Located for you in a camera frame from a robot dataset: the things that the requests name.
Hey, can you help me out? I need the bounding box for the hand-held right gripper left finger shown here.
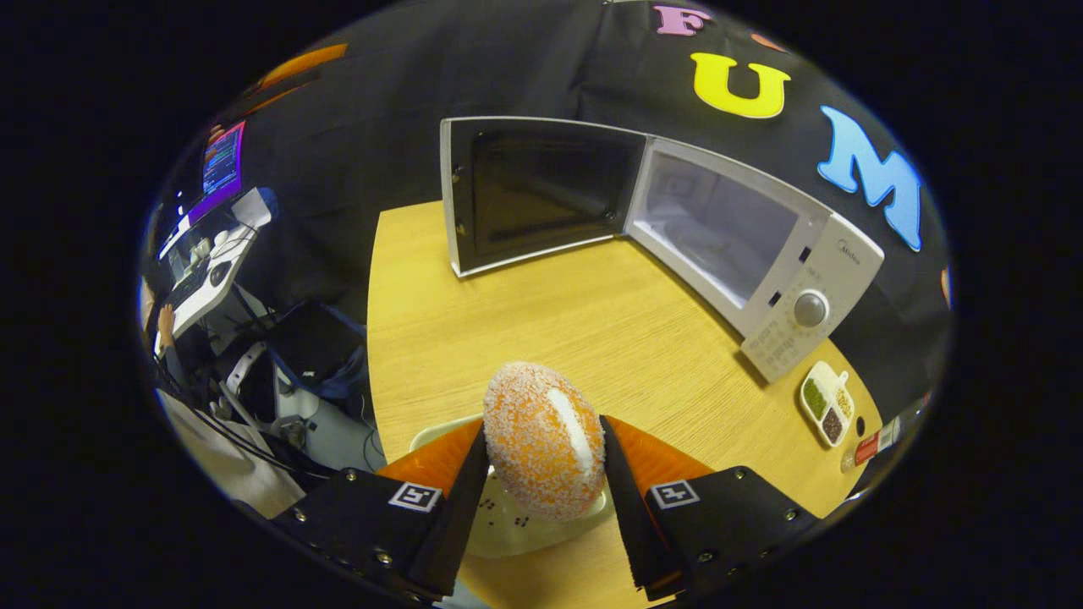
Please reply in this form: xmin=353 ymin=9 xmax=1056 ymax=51
xmin=271 ymin=419 xmax=492 ymax=603

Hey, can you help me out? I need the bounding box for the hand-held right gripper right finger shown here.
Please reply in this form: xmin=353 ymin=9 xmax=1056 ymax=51
xmin=599 ymin=414 xmax=820 ymax=603

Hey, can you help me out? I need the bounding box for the orange sugared bread roll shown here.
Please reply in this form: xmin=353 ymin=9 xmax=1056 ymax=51
xmin=483 ymin=361 xmax=607 ymax=522

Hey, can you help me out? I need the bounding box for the white microwave oven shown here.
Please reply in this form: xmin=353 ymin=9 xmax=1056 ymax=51
xmin=439 ymin=116 xmax=886 ymax=386

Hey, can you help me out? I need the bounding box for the cream speckled tray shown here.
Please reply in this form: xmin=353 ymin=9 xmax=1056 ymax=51
xmin=410 ymin=414 xmax=612 ymax=559

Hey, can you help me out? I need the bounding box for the purple computer monitor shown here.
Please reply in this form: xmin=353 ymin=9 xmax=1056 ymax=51
xmin=201 ymin=120 xmax=247 ymax=200

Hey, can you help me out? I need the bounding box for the white office desk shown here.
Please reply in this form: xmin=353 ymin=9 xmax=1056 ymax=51
xmin=155 ymin=190 xmax=276 ymax=352

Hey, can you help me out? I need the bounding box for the black keyboard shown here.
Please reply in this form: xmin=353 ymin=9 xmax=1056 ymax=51
xmin=169 ymin=262 xmax=212 ymax=310

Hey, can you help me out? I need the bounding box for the white divided bean dish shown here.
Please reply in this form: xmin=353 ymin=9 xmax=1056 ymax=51
xmin=799 ymin=360 xmax=856 ymax=448

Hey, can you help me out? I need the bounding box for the dark office chair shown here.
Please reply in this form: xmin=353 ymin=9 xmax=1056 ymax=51
xmin=271 ymin=300 xmax=369 ymax=398

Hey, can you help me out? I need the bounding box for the red label bottle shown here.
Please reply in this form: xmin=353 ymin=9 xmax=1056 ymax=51
xmin=840 ymin=414 xmax=910 ymax=475

